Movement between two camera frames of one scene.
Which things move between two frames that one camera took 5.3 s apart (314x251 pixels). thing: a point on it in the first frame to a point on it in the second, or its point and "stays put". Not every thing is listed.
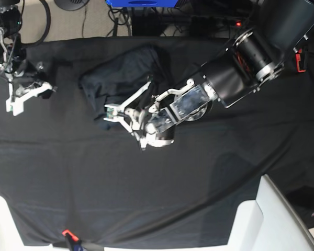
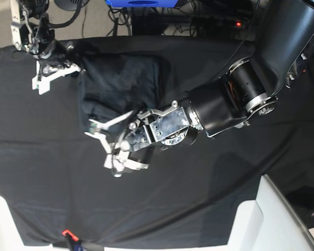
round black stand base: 71,5 stays put
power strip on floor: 200,21 stays put
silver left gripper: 25,72 to 53,56
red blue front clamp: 75,243 stays put
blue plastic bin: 143,3 stays put
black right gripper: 155,127 to 134,150
